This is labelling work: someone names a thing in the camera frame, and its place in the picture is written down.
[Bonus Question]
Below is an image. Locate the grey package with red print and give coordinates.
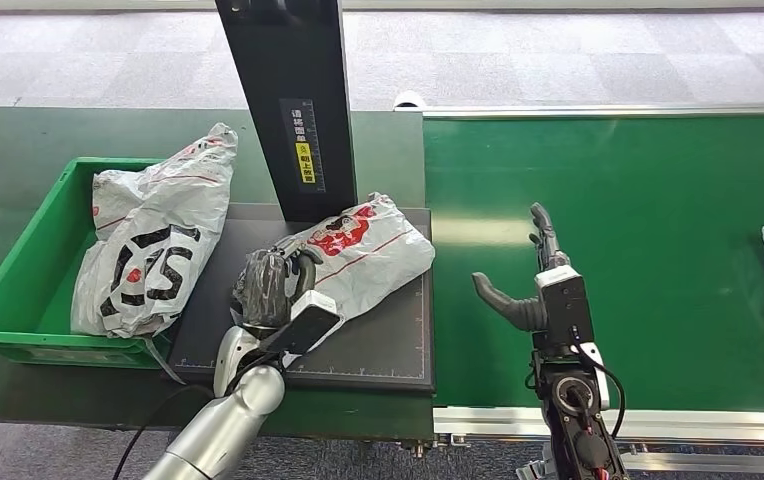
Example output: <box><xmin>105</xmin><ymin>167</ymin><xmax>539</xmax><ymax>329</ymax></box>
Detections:
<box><xmin>232</xmin><ymin>192</ymin><xmax>437</xmax><ymax>333</ymax></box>

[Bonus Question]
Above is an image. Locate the aluminium conveyor frame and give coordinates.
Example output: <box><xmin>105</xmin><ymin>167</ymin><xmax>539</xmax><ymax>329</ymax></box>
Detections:
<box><xmin>393</xmin><ymin>102</ymin><xmax>764</xmax><ymax>480</ymax></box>

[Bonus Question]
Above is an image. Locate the black scanner platform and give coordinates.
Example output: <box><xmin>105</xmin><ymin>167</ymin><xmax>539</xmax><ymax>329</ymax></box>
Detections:
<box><xmin>164</xmin><ymin>203</ymin><xmax>436</xmax><ymax>393</ymax></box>

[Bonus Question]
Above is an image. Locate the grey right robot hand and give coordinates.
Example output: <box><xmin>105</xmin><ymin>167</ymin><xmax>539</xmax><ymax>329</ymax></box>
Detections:
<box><xmin>471</xmin><ymin>201</ymin><xmax>572</xmax><ymax>334</ymax></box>

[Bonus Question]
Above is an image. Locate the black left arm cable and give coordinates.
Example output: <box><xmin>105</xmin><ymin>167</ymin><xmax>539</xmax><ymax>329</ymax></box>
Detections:
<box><xmin>111</xmin><ymin>382</ymin><xmax>216</xmax><ymax>480</ymax></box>

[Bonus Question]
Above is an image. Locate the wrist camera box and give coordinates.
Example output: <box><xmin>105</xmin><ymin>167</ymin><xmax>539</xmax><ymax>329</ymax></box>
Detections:
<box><xmin>259</xmin><ymin>289</ymin><xmax>344</xmax><ymax>357</ymax></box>
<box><xmin>533</xmin><ymin>264</ymin><xmax>596</xmax><ymax>350</ymax></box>

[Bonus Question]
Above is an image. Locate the white package with black print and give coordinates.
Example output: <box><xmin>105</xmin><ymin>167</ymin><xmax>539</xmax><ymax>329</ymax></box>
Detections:
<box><xmin>69</xmin><ymin>122</ymin><xmax>240</xmax><ymax>386</ymax></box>

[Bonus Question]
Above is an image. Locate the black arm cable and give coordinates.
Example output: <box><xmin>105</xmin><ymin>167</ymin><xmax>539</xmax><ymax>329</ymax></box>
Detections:
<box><xmin>111</xmin><ymin>382</ymin><xmax>216</xmax><ymax>480</ymax></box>
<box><xmin>568</xmin><ymin>323</ymin><xmax>628</xmax><ymax>440</ymax></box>

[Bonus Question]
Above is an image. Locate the black scanner column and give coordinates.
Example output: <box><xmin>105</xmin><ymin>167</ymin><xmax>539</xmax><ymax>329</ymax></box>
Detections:
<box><xmin>214</xmin><ymin>0</ymin><xmax>360</xmax><ymax>225</ymax></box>

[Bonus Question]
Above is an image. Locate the green plastic crate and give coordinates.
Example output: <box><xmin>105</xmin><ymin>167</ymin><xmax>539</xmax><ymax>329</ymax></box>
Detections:
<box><xmin>0</xmin><ymin>156</ymin><xmax>178</xmax><ymax>370</ymax></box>

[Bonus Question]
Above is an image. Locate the green conveyor belt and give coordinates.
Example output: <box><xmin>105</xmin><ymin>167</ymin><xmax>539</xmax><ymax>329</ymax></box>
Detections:
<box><xmin>422</xmin><ymin>113</ymin><xmax>764</xmax><ymax>412</ymax></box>

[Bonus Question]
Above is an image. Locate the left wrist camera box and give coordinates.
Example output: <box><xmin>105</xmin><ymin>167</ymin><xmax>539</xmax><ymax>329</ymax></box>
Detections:
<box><xmin>259</xmin><ymin>289</ymin><xmax>344</xmax><ymax>357</ymax></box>

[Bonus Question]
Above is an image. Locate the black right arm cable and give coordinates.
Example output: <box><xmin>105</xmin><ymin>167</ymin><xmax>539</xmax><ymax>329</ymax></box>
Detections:
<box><xmin>568</xmin><ymin>323</ymin><xmax>628</xmax><ymax>440</ymax></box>

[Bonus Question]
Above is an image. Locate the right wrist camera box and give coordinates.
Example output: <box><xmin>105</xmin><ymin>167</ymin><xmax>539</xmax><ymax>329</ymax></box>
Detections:
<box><xmin>533</xmin><ymin>264</ymin><xmax>596</xmax><ymax>350</ymax></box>

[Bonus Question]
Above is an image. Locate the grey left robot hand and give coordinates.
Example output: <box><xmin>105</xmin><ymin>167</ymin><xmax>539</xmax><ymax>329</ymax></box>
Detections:
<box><xmin>231</xmin><ymin>243</ymin><xmax>325</xmax><ymax>331</ymax></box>

